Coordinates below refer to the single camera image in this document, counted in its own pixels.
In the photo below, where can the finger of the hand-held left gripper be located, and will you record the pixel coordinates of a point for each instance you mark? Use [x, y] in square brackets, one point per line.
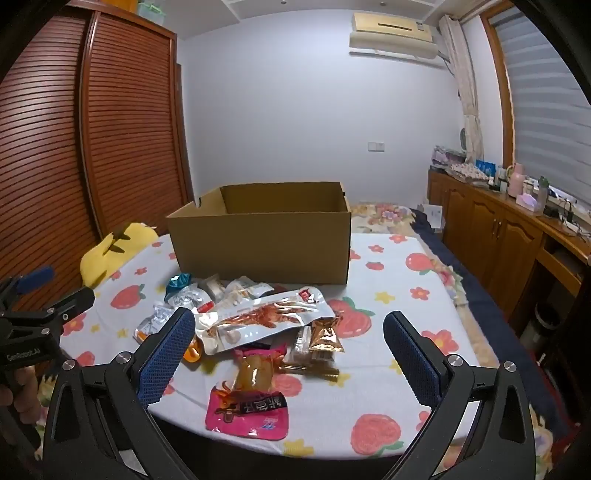
[69, 305]
[34, 278]

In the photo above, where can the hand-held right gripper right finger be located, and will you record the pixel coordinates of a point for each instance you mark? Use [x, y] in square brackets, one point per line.
[412, 360]

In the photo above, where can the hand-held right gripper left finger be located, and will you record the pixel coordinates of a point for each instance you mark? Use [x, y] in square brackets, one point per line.
[165, 360]

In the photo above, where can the small orange snack packet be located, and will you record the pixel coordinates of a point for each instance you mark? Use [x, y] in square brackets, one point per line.
[193, 353]

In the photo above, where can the silver orange snack packet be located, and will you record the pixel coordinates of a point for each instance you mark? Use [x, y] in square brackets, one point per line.
[154, 323]

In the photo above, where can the white red-print snack packet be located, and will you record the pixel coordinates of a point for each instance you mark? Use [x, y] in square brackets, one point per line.
[189, 302]

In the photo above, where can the small gold snack packet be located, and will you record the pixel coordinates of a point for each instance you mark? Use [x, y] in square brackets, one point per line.
[325, 336]

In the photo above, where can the pink snack packet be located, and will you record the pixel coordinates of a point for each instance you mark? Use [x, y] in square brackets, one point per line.
[251, 401]

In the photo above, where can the large silver red-print snack packet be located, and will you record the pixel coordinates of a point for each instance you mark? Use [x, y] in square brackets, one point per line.
[268, 316]

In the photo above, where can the brown cardboard box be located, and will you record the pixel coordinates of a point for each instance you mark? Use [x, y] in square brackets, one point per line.
[258, 240]

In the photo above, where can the person's left hand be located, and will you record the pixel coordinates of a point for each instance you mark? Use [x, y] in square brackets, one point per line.
[25, 392]

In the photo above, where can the yellow plush pillow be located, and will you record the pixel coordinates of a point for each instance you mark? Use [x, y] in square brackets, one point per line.
[115, 251]

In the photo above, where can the teal snack packet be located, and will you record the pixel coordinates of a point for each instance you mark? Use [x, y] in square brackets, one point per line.
[178, 285]

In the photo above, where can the strawberry printed blanket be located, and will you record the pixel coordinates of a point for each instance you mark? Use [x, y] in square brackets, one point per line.
[383, 286]

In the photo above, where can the wooden louvered wardrobe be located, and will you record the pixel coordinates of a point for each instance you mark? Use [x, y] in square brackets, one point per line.
[69, 147]

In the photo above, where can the trash bin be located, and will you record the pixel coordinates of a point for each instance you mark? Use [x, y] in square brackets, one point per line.
[545, 323]

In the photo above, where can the white paper bag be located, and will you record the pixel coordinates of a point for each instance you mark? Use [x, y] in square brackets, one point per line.
[433, 217]

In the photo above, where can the wooden cabinet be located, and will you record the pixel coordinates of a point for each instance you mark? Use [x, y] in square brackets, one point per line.
[489, 235]

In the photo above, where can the pink tissue box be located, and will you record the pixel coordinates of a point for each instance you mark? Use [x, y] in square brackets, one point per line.
[526, 202]

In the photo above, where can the egg tray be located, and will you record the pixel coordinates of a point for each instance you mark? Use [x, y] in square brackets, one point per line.
[466, 170]

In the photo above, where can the power strip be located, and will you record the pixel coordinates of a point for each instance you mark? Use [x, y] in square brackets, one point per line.
[561, 219]

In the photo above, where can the purple package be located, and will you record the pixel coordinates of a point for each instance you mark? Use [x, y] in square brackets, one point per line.
[447, 156]

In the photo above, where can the blue box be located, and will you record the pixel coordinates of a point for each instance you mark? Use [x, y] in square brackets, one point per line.
[485, 166]

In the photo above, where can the pink thermos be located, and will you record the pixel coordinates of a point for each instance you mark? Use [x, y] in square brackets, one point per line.
[517, 180]

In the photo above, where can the green-capped bottle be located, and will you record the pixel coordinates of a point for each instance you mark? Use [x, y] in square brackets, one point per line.
[543, 189]

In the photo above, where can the small fan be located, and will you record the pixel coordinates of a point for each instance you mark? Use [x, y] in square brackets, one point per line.
[463, 139]

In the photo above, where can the beige curtain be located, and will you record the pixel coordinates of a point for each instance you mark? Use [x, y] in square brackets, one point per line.
[468, 110]

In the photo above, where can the grey window blind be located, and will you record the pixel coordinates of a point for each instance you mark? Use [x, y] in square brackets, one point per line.
[545, 120]

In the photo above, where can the green storage box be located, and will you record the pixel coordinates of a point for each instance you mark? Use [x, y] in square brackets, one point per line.
[152, 10]

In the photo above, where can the white wall switch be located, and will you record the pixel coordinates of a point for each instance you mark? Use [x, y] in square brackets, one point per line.
[376, 146]

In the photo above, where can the wall air conditioner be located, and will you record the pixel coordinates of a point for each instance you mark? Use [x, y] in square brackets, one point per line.
[392, 34]

